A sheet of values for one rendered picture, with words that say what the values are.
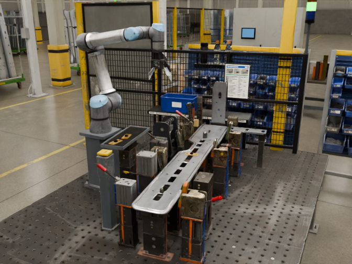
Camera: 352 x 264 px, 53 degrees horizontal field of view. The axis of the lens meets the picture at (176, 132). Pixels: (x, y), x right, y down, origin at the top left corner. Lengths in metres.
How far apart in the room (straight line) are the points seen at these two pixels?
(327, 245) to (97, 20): 3.67
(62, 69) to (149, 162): 7.96
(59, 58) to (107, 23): 5.06
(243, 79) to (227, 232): 1.48
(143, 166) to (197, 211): 0.46
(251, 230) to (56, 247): 1.05
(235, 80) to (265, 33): 5.78
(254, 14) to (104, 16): 4.84
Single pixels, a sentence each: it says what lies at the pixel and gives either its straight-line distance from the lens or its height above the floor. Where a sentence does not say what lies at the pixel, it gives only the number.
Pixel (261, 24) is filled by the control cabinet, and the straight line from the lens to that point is 8.82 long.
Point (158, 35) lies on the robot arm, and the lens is 2.20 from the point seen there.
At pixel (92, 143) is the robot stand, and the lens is 2.38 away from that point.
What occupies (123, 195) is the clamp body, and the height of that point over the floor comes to 1.00.
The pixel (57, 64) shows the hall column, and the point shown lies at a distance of 9.74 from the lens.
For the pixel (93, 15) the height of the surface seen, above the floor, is 1.83.
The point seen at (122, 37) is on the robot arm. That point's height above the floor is 1.72.
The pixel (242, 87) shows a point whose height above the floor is 1.25.
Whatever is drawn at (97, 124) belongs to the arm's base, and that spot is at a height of 1.16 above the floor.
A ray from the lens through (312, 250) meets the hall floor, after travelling 3.24.
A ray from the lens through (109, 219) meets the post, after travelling 2.02.
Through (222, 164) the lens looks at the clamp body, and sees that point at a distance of 2.24.
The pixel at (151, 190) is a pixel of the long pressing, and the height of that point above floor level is 1.00.
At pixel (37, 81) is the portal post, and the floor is 0.34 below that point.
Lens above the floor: 1.84
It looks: 19 degrees down
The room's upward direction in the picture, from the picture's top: straight up
